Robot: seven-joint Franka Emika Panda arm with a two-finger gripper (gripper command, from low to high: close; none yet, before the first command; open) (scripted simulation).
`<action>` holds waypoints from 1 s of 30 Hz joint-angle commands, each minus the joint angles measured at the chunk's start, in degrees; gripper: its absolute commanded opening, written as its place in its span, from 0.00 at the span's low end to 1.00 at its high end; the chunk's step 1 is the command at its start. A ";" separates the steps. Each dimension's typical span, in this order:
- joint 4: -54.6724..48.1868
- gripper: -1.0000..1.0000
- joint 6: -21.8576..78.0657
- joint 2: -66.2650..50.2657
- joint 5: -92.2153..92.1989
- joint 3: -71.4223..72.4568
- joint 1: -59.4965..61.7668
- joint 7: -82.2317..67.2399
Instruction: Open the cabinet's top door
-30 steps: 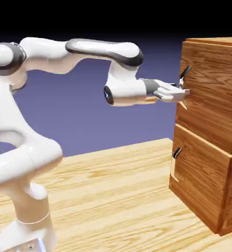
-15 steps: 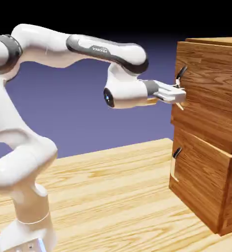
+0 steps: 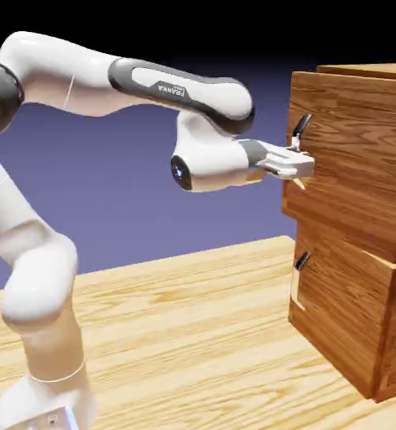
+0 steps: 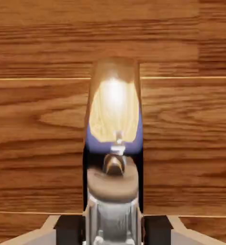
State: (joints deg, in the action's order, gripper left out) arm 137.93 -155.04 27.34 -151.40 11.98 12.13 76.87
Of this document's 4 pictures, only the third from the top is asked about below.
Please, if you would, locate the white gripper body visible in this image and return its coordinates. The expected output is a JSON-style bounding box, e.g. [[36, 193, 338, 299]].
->
[[257, 140, 315, 181]]

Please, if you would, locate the curved metal door handle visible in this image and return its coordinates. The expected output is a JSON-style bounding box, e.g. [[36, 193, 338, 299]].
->
[[290, 250, 312, 311], [286, 113, 313, 191]]

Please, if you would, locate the wooden cabinet door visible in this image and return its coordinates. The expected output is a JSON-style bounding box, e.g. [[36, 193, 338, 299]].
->
[[287, 218, 396, 401], [281, 71, 396, 265]]

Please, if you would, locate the wooden cabinet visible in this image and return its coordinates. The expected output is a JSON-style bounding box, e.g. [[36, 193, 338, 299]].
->
[[281, 62, 396, 403]]

